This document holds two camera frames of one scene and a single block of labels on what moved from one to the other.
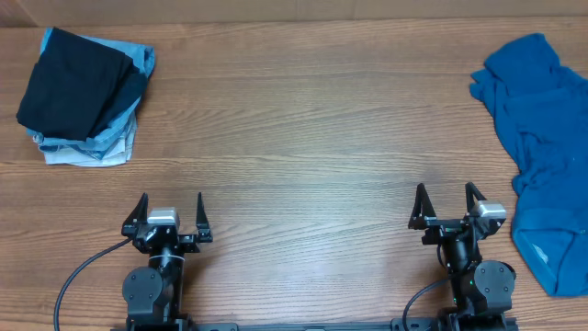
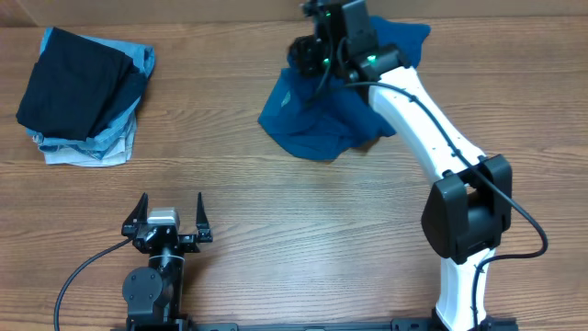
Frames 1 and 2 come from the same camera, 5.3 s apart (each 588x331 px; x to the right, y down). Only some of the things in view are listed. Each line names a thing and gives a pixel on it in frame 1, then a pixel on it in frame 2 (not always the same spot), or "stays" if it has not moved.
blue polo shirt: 542,107 -> 322,118
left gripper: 192,244 stays
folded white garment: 118,155 stays
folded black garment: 77,86 stays
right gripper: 449,226 -> 303,54
